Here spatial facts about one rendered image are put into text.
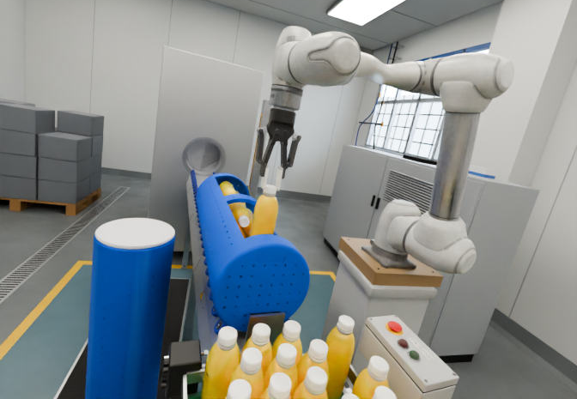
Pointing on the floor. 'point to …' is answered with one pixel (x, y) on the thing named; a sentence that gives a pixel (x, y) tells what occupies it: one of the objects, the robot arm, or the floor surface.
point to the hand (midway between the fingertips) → (271, 178)
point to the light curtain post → (256, 150)
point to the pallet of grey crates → (49, 156)
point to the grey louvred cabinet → (487, 262)
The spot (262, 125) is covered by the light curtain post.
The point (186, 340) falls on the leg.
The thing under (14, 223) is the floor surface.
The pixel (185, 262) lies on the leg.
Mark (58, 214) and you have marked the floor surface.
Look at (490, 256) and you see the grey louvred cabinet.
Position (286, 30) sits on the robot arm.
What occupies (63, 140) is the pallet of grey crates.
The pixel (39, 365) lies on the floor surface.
